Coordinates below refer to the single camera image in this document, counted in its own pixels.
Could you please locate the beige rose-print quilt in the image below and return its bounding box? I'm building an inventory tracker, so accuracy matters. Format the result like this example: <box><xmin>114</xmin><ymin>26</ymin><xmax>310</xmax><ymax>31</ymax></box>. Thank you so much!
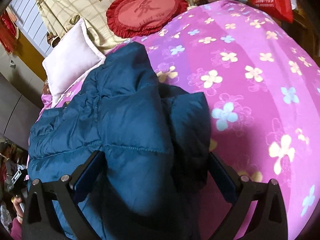
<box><xmin>34</xmin><ymin>0</ymin><xmax>193</xmax><ymax>54</ymax></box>

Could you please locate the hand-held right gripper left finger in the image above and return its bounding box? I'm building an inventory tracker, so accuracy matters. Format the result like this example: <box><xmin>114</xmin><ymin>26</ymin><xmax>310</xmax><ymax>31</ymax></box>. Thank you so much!
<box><xmin>21</xmin><ymin>151</ymin><xmax>105</xmax><ymax>240</ymax></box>

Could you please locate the orange wooden panel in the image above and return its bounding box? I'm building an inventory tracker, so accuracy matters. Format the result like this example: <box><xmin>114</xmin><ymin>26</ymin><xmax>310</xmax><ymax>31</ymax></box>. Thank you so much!
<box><xmin>15</xmin><ymin>26</ymin><xmax>49</xmax><ymax>59</ymax></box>

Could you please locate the grey wardrobe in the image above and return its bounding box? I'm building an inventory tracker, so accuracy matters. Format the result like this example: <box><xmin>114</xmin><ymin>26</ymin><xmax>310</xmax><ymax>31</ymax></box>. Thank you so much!
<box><xmin>0</xmin><ymin>45</ymin><xmax>48</xmax><ymax>143</ymax></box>

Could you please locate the person's left forearm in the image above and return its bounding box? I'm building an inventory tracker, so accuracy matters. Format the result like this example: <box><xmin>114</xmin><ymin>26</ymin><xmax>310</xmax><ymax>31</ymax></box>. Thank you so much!
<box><xmin>9</xmin><ymin>216</ymin><xmax>25</xmax><ymax>240</ymax></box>

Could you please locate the pink floral bedsheet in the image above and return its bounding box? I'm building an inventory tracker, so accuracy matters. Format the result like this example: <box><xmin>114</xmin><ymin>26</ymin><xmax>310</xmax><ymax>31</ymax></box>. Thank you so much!
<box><xmin>40</xmin><ymin>0</ymin><xmax>320</xmax><ymax>240</ymax></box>

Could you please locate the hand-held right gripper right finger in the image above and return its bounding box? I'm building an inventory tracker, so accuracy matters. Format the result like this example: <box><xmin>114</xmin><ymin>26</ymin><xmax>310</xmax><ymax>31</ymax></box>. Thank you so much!
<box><xmin>209</xmin><ymin>152</ymin><xmax>288</xmax><ymax>240</ymax></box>

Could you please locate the red hanging ornament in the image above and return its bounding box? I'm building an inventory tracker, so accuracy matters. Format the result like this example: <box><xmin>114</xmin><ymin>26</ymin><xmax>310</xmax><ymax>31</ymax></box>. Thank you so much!
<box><xmin>0</xmin><ymin>11</ymin><xmax>20</xmax><ymax>53</ymax></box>

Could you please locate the white pillow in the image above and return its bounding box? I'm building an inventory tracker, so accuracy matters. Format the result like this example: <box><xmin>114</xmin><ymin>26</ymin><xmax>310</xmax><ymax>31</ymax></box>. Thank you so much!
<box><xmin>42</xmin><ymin>18</ymin><xmax>107</xmax><ymax>108</ymax></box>

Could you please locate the person's left hand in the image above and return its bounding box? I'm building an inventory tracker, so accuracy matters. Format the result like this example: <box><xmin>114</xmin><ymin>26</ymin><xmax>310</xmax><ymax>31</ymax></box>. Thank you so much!
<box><xmin>11</xmin><ymin>196</ymin><xmax>26</xmax><ymax>227</ymax></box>

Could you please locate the red heart-shaped cushion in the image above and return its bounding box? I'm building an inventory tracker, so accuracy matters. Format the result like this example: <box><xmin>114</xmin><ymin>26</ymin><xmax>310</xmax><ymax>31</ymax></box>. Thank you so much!
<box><xmin>106</xmin><ymin>0</ymin><xmax>189</xmax><ymax>38</ymax></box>

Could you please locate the white slatted panel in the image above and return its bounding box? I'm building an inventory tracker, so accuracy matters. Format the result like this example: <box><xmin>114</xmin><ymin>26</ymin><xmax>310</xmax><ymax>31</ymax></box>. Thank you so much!
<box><xmin>7</xmin><ymin>0</ymin><xmax>49</xmax><ymax>57</ymax></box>

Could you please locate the blue puffer jacket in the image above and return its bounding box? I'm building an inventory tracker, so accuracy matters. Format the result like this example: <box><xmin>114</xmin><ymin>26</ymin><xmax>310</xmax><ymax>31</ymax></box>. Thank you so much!
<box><xmin>27</xmin><ymin>41</ymin><xmax>213</xmax><ymax>240</ymax></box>

